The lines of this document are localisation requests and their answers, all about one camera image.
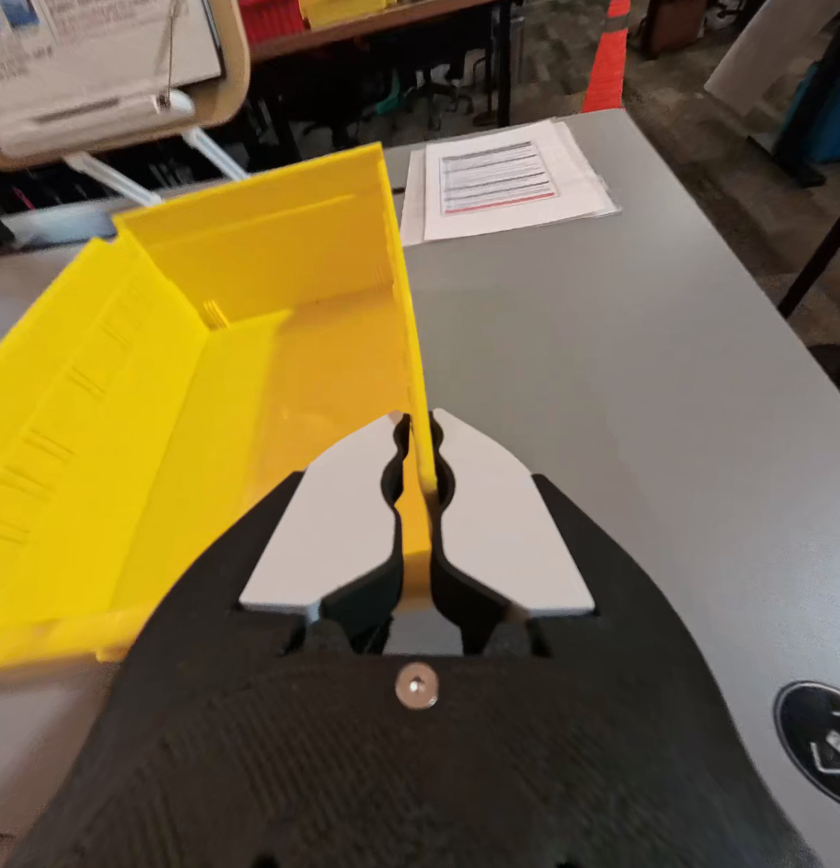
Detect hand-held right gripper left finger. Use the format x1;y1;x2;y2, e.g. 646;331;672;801
239;411;413;655

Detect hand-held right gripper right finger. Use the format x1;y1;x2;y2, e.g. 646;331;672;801
428;408;597;657

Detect yellow plastic bin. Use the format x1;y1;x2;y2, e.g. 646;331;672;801
0;141;440;672

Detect round black desk grommet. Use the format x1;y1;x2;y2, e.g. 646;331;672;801
774;681;840;809

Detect printed sheet in plastic sleeve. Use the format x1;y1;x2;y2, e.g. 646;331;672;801
398;119;623;246

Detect black stand leg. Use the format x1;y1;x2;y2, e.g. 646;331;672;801
778;197;840;320

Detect beige wooden chair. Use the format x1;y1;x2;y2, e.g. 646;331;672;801
0;0;253;208

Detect orange traffic cone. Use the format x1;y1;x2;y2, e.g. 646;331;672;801
581;0;632;113

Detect wooden table with black legs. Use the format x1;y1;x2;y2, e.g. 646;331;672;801
247;0;516;130

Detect red plastic bin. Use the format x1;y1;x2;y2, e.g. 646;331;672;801
238;0;307;47

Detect small yellow bin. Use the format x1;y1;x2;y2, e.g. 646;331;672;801
299;0;388;29

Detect printed paper sheets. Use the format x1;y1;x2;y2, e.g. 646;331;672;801
0;0;224;158

